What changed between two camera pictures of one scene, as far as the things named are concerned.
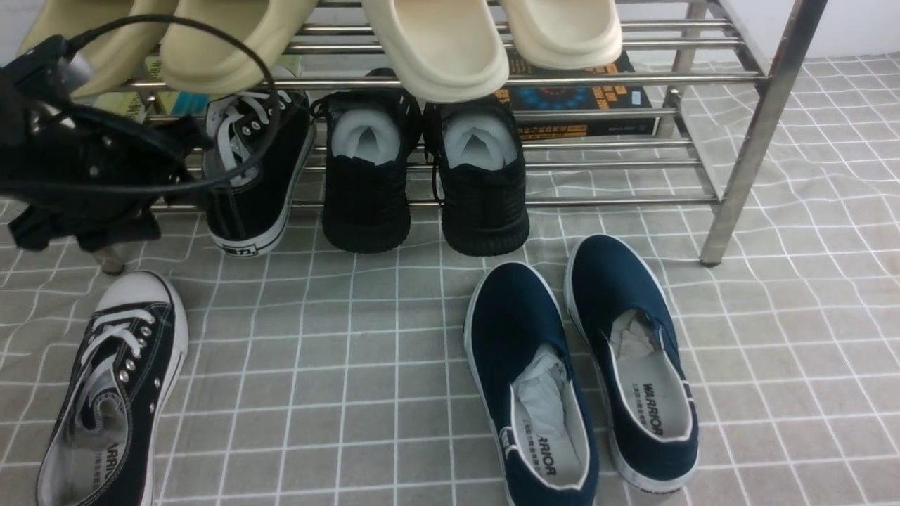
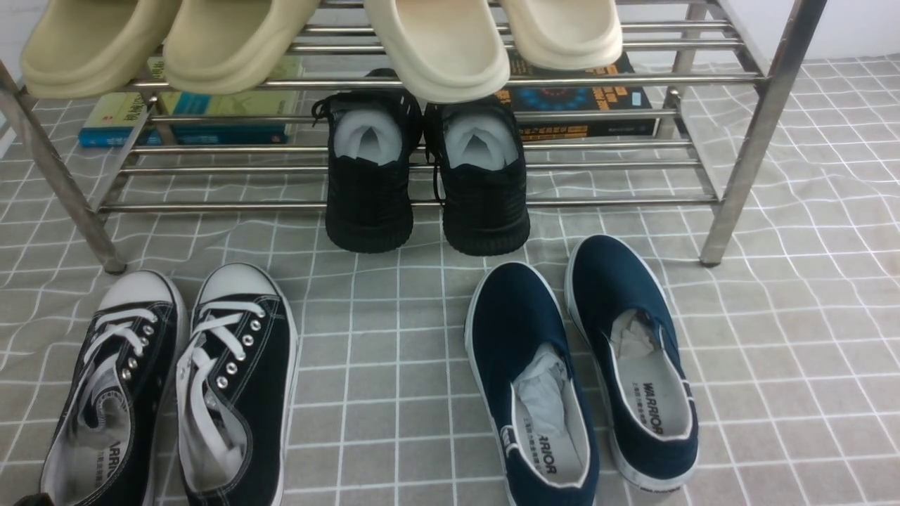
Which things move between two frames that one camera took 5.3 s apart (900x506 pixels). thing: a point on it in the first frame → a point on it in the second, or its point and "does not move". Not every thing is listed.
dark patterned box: [579, 98] does not move
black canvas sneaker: [258, 146] → [237, 379]
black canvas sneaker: [100, 450] does not move
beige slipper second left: [199, 60] does not move
